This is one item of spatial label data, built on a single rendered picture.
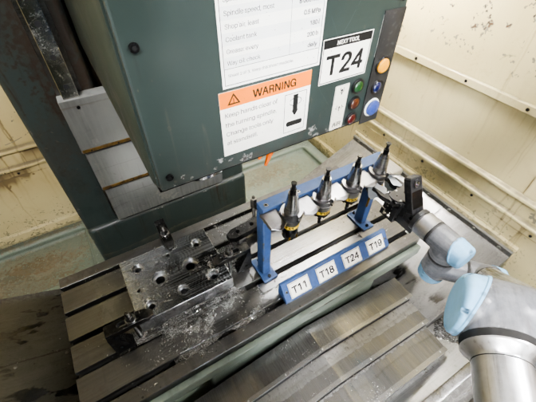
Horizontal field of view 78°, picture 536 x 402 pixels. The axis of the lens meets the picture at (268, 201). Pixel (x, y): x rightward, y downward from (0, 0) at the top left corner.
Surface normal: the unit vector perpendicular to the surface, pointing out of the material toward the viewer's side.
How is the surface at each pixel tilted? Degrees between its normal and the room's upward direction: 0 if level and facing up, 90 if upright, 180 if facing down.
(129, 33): 90
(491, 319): 30
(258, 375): 7
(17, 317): 24
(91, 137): 91
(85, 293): 0
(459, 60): 90
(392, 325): 7
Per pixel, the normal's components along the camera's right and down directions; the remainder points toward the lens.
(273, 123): 0.52, 0.62
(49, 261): 0.01, -0.70
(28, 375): 0.35, -0.79
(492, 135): -0.86, 0.36
